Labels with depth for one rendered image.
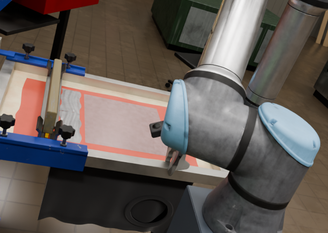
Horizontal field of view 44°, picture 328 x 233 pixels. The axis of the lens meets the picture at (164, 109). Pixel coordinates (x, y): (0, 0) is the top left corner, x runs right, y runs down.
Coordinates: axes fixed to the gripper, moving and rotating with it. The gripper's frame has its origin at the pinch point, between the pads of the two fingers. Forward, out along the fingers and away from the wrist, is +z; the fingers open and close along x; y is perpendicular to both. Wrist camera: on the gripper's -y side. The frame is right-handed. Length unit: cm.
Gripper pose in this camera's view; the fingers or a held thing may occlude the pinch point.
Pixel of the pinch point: (167, 167)
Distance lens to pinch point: 127.2
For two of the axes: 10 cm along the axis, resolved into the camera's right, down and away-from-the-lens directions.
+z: -3.1, 8.5, 4.2
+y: 9.3, 1.9, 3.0
